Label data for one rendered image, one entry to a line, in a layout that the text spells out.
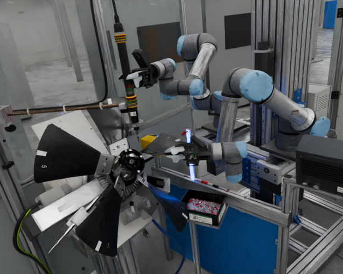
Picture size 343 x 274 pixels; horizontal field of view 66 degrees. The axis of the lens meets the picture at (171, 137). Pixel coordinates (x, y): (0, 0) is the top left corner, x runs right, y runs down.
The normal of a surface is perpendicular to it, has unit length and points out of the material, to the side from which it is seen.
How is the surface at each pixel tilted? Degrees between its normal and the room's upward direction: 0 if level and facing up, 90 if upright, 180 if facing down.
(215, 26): 90
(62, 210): 50
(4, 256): 90
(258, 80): 85
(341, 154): 15
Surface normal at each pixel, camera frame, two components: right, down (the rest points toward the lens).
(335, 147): -0.28, -0.79
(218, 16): 0.40, 0.33
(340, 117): -0.65, 0.37
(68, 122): 0.50, -0.44
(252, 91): 0.20, 0.29
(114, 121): -0.18, -0.39
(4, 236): 0.75, 0.18
